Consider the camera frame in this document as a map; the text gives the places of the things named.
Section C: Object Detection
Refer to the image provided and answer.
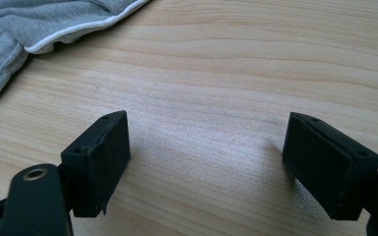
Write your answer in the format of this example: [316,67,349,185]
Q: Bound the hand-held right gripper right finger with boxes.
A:
[282,111,378,221]

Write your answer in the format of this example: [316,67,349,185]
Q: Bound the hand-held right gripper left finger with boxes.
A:
[60,110,132,218]

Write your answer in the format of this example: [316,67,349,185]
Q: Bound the grey pants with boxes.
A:
[0,0,152,102]

